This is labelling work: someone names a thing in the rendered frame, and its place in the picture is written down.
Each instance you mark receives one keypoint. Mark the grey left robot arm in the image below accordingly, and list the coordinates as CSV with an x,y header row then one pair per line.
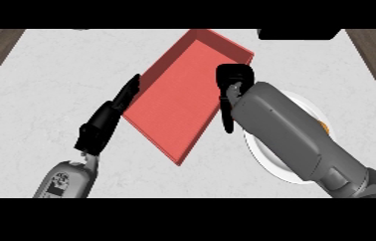
x,y
66,180

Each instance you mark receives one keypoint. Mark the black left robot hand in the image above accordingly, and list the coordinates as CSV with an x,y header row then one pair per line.
x,y
101,122

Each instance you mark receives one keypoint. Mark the black appliance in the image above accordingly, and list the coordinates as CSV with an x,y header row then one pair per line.
x,y
298,34

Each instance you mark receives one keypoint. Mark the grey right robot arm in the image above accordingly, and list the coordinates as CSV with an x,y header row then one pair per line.
x,y
298,138

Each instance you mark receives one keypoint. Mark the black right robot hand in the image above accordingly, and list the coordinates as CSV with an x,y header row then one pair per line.
x,y
234,76

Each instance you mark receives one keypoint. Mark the red shallow box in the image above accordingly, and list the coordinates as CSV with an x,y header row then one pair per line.
x,y
187,95

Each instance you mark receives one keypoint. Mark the white round plate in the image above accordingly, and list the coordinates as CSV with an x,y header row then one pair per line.
x,y
267,162

